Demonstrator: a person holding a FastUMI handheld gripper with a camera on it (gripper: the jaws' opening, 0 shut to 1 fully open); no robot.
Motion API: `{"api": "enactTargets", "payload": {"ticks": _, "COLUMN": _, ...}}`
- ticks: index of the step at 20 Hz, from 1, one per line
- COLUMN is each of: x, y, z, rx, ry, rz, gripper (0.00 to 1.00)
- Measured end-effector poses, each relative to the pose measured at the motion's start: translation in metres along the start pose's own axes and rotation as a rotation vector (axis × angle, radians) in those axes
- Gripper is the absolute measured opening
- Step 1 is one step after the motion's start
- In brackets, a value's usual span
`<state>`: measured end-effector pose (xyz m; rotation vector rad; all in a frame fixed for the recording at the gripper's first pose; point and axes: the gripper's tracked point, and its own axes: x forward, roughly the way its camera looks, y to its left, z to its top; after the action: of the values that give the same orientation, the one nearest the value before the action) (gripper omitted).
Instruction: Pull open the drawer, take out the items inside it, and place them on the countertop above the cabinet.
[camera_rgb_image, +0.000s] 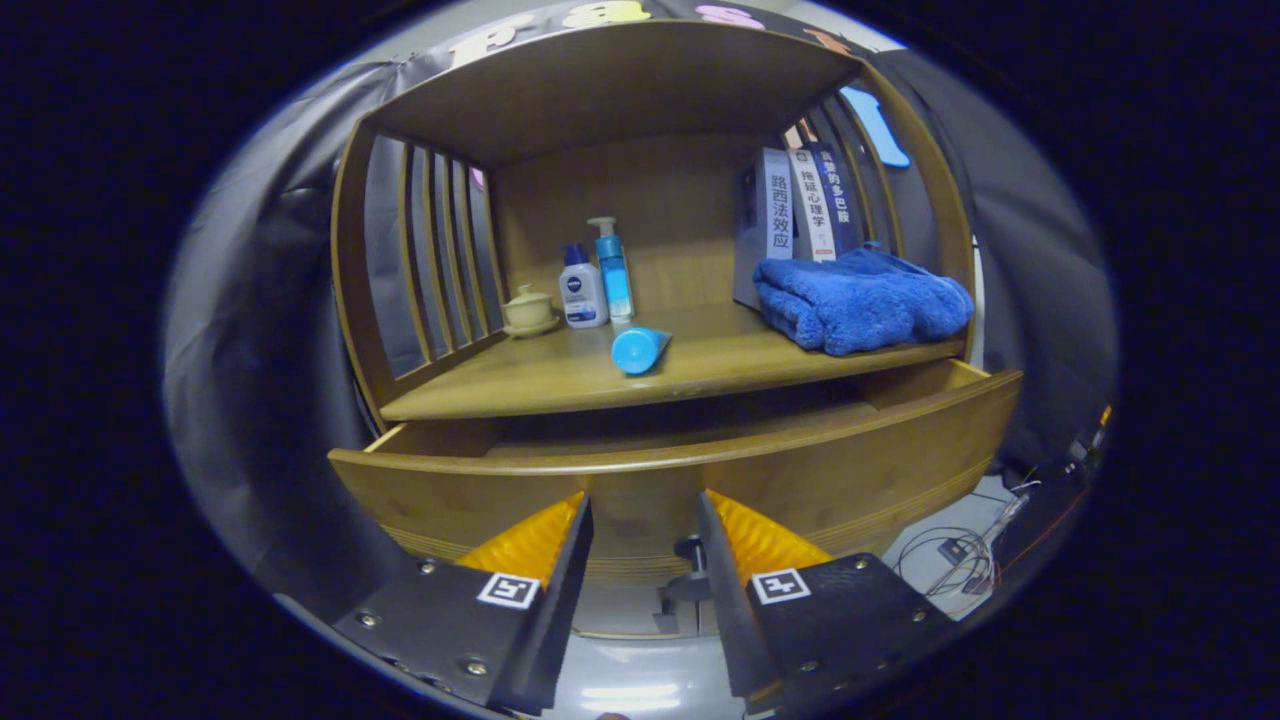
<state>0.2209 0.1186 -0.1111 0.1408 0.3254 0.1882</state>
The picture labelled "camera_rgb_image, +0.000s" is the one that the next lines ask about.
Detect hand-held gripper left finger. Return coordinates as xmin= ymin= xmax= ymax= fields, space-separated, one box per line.
xmin=333 ymin=492 xmax=595 ymax=716

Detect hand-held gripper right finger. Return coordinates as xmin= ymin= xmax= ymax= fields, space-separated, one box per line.
xmin=697 ymin=490 xmax=956 ymax=716

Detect wooden drawer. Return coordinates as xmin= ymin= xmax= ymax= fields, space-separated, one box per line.
xmin=328 ymin=358 xmax=1024 ymax=606

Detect blue white squeeze tube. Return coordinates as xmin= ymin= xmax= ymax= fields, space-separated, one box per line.
xmin=611 ymin=326 xmax=673 ymax=376

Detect wooden countertop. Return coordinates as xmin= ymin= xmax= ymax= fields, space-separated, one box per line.
xmin=378 ymin=300 xmax=969 ymax=422

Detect wooden cabinet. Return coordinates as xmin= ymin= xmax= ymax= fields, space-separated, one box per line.
xmin=330 ymin=20 xmax=1026 ymax=641

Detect beige lidded teacup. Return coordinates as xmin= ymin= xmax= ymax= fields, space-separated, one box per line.
xmin=500 ymin=284 xmax=561 ymax=339

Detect white blue-capped lotion bottle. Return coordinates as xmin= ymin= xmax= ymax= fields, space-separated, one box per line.
xmin=558 ymin=243 xmax=610 ymax=330

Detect folded blue towel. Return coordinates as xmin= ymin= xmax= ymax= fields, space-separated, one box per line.
xmin=752 ymin=243 xmax=976 ymax=357

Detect blue pump bottle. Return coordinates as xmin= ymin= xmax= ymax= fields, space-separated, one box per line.
xmin=587 ymin=216 xmax=636 ymax=324

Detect black orange device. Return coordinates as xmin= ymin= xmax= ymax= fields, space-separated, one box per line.
xmin=1050 ymin=400 xmax=1113 ymax=481

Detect grey book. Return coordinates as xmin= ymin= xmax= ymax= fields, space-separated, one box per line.
xmin=733 ymin=147 xmax=797 ymax=311

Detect white spine book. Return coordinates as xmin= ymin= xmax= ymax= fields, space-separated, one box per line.
xmin=786 ymin=148 xmax=837 ymax=263

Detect black backdrop cloth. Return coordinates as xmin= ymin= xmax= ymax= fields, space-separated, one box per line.
xmin=160 ymin=0 xmax=1121 ymax=601

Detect dark blue book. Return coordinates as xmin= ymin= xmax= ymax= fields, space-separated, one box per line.
xmin=808 ymin=140 xmax=863 ymax=256

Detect thin floor cables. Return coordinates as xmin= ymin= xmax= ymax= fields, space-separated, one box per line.
xmin=893 ymin=480 xmax=1041 ymax=601

